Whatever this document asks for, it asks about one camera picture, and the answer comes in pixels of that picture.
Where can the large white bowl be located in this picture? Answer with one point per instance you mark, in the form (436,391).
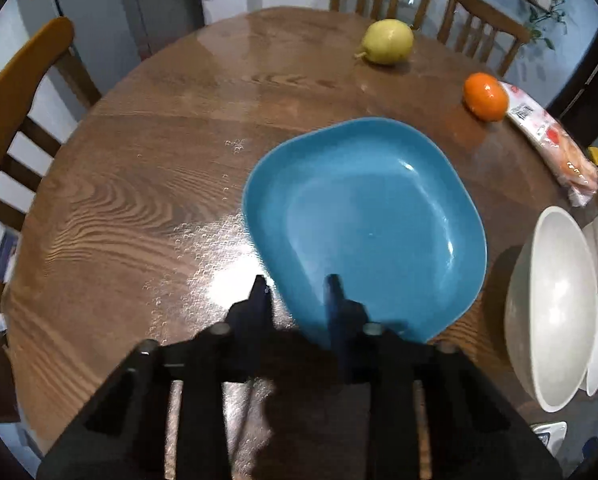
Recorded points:
(554,310)

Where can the white and red snack packet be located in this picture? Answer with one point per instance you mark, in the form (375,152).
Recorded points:
(549,135)

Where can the orange fruit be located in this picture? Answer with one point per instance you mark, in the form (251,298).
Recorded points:
(485,96)

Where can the blue square plate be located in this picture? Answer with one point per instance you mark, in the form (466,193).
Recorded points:
(369,210)

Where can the green hanging plant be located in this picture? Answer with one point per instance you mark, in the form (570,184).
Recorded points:
(549,15)

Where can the dark wooden door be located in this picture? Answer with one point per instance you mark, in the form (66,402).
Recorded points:
(589,85)

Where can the yellow-green pear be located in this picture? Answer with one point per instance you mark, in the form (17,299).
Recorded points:
(386,40)

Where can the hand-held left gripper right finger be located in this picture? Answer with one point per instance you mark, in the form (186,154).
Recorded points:
(335,310)

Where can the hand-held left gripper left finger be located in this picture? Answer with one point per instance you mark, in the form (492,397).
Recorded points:
(256,310)

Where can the grey refrigerator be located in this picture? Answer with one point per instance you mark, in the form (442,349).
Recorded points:
(94,10)

